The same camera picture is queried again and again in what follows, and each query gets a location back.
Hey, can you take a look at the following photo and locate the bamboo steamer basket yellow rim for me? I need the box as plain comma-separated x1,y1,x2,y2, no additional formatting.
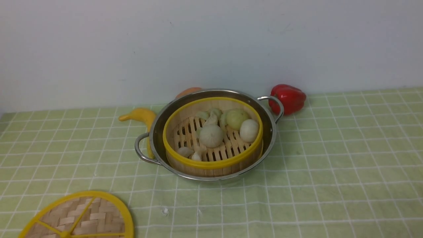
163,97,264,178

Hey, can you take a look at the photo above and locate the woven bamboo steamer lid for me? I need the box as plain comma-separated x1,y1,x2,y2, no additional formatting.
19,191,135,238

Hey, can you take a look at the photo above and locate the orange fruit behind pot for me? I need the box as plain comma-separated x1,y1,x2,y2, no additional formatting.
175,87,202,99

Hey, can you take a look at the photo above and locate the stainless steel pot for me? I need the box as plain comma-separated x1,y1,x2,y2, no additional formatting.
135,89,284,182

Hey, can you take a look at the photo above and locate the pale green dumpling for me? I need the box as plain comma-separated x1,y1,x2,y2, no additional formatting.
209,107,223,121

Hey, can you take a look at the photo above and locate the greenish round bun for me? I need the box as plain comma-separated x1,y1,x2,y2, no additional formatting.
225,108,251,131

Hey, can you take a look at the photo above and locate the white crescent dumpling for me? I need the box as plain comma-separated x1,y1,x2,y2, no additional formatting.
191,151,202,161

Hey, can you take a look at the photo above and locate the yellow banana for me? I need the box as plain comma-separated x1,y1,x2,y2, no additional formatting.
118,107,157,164

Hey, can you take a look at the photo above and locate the red bell pepper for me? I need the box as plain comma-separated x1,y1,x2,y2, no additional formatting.
270,84,307,116

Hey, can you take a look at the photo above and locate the green checkered tablecloth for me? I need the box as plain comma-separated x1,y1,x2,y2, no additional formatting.
0,88,423,238

